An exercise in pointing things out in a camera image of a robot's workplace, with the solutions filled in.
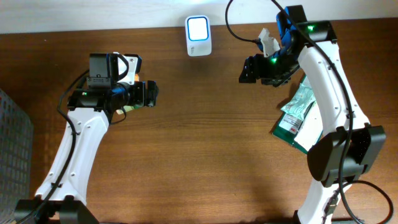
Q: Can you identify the white tube gold cap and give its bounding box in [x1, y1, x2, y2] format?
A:
[294, 101, 323, 153]

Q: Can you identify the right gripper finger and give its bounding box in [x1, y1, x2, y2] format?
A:
[243, 56, 257, 72]
[239, 70, 256, 83]

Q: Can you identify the orange tissue pack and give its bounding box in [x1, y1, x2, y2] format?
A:
[134, 73, 140, 82]

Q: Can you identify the teal snack packet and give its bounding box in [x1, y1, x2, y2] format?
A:
[281, 84, 316, 121]

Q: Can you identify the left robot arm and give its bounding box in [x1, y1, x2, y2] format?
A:
[15, 52, 159, 223]

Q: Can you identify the green white 3M bag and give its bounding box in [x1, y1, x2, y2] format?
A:
[272, 77, 312, 154]

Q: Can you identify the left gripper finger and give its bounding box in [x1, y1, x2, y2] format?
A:
[146, 93, 158, 107]
[147, 80, 159, 94]

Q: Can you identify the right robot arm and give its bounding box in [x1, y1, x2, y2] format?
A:
[239, 5, 386, 223]

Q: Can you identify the green lid jar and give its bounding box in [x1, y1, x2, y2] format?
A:
[116, 106, 135, 114]

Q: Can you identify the grey plastic basket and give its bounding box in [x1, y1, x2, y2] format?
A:
[1, 91, 34, 223]

